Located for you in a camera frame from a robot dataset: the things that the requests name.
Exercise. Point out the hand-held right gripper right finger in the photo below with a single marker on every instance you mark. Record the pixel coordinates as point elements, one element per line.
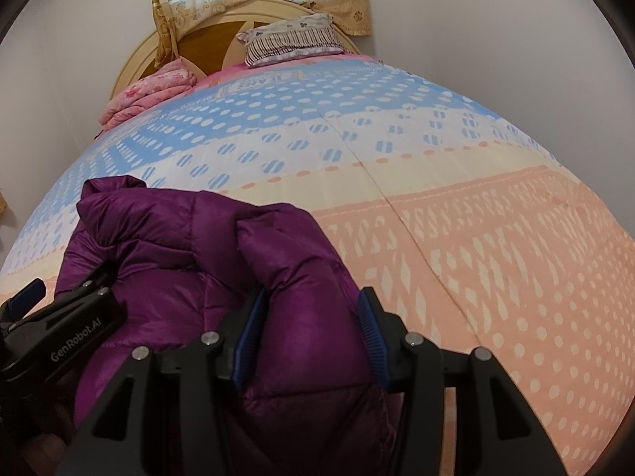
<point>374,342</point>

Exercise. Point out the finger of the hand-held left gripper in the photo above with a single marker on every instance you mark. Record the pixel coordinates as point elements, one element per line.
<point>92,282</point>
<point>27,295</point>

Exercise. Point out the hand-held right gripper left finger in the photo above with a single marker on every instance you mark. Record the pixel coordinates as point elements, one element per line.
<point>250,342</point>

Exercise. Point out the purple puffer jacket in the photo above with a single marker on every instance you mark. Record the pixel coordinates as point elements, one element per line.
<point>307,297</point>

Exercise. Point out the person's left hand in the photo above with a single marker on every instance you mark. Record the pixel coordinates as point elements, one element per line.
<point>49,448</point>

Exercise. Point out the beige lace cloth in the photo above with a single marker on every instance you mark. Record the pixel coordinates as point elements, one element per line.
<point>2,206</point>

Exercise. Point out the polka-dot pastel quilt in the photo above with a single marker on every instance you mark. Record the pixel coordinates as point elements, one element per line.
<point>471,233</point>

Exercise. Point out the folded pink floral blanket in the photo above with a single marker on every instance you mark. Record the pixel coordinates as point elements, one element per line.
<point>149,91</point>

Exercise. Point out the cream wooden headboard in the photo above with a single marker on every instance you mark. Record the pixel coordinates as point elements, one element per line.
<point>208,44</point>

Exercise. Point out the striped floral pillow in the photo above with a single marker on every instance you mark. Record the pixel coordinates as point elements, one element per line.
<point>292,39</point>

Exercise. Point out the beige lace window curtain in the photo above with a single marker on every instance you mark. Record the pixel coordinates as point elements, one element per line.
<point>342,5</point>

